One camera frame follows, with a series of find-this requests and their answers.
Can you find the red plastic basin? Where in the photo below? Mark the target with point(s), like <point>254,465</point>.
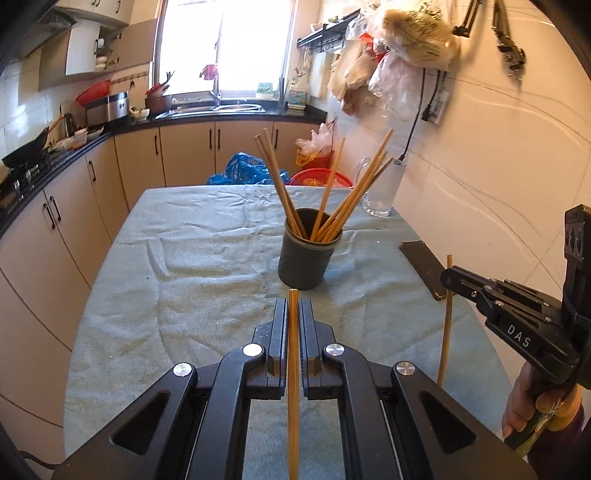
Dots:
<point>94,92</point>

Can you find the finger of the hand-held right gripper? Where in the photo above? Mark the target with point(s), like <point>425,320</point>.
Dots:
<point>466,290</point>
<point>517,293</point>

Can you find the range hood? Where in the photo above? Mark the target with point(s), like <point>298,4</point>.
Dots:
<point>46,32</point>

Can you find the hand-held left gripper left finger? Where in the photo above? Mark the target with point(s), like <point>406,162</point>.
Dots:
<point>280,327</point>

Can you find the person's right hand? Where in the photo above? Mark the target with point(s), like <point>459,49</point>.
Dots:
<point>517,406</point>

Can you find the clear glass pitcher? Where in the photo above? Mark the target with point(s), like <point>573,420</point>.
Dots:
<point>383,198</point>

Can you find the dark smartphone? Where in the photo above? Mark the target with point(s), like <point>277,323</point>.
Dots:
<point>425,267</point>

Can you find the white power strip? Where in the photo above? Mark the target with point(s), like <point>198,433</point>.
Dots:
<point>437,106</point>

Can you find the hanging plastic bags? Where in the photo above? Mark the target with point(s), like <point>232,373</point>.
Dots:
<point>397,50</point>

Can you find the black kitchen countertop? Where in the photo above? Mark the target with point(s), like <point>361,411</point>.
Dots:
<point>92,138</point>

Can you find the stainless steel kitchen appliance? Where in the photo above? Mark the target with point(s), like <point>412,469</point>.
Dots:
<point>108,108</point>

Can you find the orange snack bag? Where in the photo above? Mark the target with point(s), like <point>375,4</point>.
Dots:
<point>316,147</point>

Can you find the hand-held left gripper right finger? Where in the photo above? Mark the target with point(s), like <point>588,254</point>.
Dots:
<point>305,327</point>

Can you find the grey-green table towel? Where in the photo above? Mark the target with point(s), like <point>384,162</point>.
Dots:
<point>184,277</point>

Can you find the black wok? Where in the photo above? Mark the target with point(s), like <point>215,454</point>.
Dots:
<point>25,152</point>

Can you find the bunch of wooden chopsticks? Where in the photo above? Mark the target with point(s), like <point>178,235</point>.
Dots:
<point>280,184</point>

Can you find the red plastic basket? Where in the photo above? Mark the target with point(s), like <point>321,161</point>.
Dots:
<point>323,177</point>

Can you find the beige kitchen wall cabinets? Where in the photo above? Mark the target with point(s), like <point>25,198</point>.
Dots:
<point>83,50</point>

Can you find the single wooden chopstick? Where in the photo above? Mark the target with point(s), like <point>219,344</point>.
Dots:
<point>444,346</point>
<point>293,415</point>

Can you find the person's dark clothing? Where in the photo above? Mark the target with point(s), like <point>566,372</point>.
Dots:
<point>568,452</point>

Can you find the black wall rack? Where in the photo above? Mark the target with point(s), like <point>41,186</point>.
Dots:
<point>323,37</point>

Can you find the blue plastic bag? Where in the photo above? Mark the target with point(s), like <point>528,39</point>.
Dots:
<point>244,170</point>

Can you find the black perforated utensil holder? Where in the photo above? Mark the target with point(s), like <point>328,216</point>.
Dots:
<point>304,263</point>

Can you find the steel sink with faucet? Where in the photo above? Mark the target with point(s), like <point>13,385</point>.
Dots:
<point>231,107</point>

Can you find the bright kitchen window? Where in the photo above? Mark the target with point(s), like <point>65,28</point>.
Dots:
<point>231,46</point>

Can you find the gas stove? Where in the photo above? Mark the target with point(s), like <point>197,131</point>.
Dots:
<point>21,180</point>

